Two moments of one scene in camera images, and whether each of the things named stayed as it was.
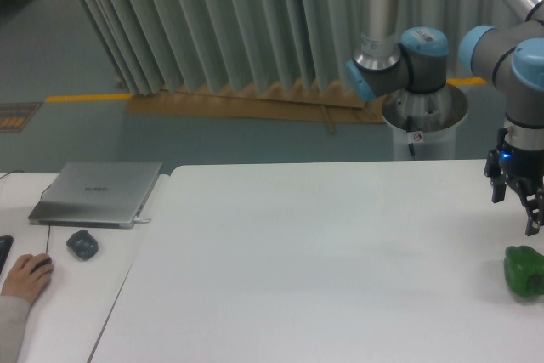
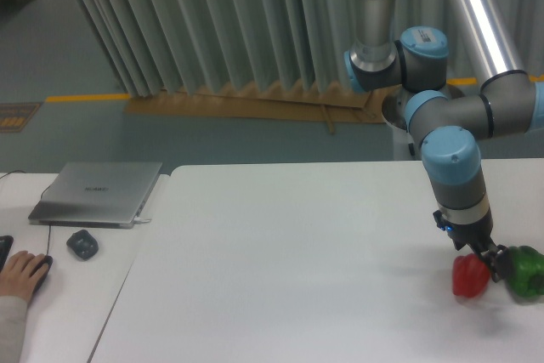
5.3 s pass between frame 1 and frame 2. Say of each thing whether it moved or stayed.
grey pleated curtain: stayed
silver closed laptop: stayed
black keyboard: stayed
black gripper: moved
